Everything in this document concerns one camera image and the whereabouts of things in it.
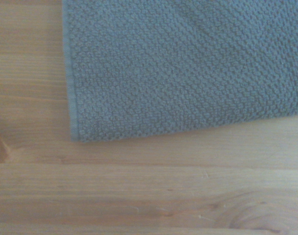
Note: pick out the grey textured towel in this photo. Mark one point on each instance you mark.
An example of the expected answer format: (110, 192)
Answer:
(178, 68)

